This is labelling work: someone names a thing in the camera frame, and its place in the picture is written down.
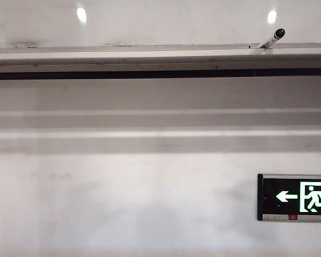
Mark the white marker with barcode label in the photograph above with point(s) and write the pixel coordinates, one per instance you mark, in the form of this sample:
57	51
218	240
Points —
273	39

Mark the white whiteboard with aluminium frame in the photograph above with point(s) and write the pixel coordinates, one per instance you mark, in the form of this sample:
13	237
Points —
160	24

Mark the aluminium whiteboard tray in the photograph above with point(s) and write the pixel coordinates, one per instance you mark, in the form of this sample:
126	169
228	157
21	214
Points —
149	60

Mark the green emergency exit sign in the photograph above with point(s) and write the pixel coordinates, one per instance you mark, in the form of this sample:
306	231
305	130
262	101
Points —
283	196

